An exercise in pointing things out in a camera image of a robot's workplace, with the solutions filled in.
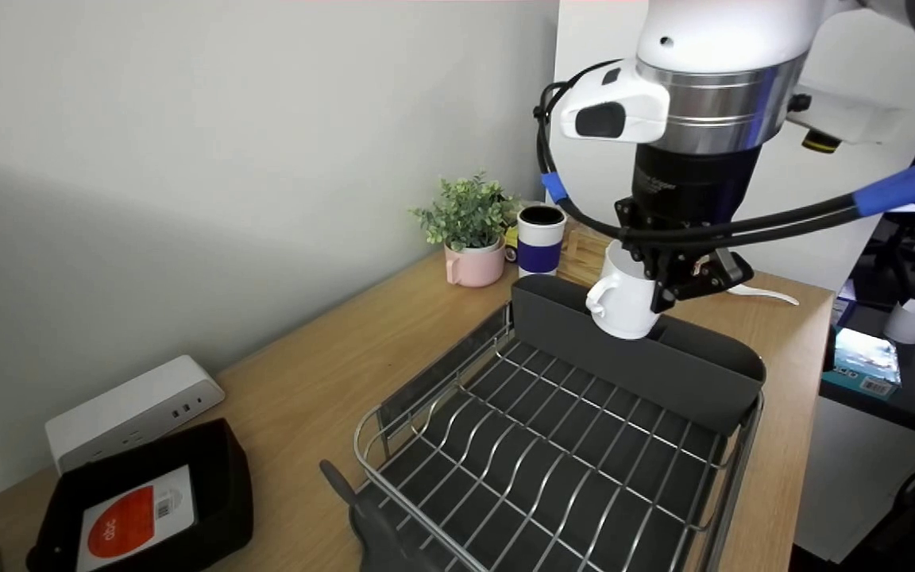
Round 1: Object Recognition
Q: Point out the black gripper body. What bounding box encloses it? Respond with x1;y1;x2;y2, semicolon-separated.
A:
612;141;770;281

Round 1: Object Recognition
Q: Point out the white plastic mug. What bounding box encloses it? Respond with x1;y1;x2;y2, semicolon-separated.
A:
585;242;659;340

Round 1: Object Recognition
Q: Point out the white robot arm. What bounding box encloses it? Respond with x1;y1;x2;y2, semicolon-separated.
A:
535;0;915;316

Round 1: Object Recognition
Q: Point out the white plastic spoon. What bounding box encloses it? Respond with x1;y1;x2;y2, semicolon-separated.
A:
729;282;800;309

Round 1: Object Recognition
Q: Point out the small wooden crate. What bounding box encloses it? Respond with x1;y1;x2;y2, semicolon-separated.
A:
558;225;609;287

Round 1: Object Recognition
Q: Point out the white cup with blue band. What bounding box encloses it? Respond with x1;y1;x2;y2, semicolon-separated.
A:
516;204;566;278

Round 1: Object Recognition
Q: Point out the black side table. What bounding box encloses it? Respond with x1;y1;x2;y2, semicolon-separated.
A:
821;306;915;429

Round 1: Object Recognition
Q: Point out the steel and black dish rack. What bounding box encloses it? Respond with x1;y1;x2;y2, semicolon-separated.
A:
325;281;765;572

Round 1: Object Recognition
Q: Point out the green plant in pink pot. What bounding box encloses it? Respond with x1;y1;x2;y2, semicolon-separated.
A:
412;174;516;290

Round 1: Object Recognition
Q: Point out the white rectangular box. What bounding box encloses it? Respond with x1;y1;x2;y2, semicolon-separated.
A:
46;356;227;475

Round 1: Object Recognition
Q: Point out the black tray with red card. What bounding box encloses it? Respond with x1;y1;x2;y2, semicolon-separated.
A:
25;421;253;572

